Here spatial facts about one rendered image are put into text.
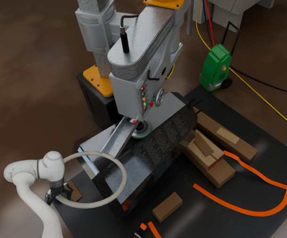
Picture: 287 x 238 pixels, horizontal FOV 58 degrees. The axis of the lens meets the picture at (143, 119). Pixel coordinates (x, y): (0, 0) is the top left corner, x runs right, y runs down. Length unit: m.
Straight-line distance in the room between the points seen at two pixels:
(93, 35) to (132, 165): 1.18
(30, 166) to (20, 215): 1.81
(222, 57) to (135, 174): 1.87
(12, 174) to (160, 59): 1.26
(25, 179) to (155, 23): 1.25
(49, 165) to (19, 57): 3.70
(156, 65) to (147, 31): 0.30
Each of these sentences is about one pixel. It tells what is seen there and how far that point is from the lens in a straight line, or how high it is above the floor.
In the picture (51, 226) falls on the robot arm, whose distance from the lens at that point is 1.21.
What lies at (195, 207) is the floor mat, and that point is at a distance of 2.86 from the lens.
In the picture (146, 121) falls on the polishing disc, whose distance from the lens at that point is 2.28.
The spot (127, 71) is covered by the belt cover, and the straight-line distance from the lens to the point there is 1.60.
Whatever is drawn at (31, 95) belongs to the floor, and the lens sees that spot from 4.20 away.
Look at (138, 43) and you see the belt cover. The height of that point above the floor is 1.69.
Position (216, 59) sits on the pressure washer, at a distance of 3.44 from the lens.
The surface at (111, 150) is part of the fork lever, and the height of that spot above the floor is 1.08.
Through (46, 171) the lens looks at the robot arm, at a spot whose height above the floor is 1.53.
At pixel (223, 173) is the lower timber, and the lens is 2.89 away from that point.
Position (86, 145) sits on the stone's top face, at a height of 0.82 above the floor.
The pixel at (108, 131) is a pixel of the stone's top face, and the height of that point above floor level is 0.82.
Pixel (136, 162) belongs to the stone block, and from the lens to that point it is 2.25.
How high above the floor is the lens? 2.72
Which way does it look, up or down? 53 degrees down
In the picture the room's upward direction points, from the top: 8 degrees counter-clockwise
